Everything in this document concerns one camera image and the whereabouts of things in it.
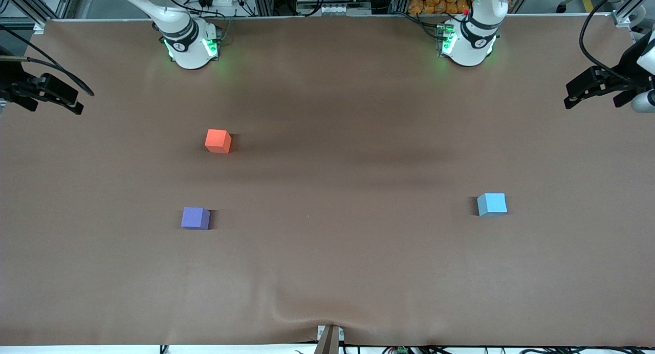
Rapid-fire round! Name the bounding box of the purple foam block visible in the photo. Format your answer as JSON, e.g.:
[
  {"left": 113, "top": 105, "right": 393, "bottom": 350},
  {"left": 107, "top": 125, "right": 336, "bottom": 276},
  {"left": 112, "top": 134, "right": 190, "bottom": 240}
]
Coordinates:
[{"left": 181, "top": 207, "right": 211, "bottom": 230}]

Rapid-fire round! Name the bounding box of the light blue foam block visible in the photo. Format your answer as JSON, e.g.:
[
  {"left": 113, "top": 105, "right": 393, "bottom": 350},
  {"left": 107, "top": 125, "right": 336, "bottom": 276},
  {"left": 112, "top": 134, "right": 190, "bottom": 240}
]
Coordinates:
[{"left": 477, "top": 193, "right": 508, "bottom": 217}]

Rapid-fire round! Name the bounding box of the white table bracket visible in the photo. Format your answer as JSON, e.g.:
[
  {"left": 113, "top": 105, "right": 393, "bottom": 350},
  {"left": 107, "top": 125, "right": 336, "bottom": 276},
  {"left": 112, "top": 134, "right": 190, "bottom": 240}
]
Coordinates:
[{"left": 317, "top": 325, "right": 345, "bottom": 342}]

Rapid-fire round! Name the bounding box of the aluminium frame strut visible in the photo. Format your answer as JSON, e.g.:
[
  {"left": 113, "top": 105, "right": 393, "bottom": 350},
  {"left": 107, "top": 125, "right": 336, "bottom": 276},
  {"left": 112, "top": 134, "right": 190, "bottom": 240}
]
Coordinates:
[
  {"left": 612, "top": 0, "right": 646, "bottom": 28},
  {"left": 0, "top": 0, "right": 49, "bottom": 35}
]

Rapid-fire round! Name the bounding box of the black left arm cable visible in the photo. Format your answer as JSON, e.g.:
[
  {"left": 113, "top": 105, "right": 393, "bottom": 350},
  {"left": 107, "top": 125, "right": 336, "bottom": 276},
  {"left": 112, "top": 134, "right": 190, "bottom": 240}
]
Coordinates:
[{"left": 579, "top": 0, "right": 640, "bottom": 86}]

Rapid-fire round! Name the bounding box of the orange foam block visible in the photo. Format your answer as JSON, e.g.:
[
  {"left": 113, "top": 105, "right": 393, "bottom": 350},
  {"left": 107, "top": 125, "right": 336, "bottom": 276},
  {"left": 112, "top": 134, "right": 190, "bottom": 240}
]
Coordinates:
[{"left": 205, "top": 129, "right": 232, "bottom": 154}]

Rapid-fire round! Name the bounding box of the brown table cover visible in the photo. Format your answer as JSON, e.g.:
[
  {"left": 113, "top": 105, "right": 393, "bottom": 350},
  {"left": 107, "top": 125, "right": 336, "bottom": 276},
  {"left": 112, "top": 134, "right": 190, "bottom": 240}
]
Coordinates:
[{"left": 0, "top": 15, "right": 655, "bottom": 347}]

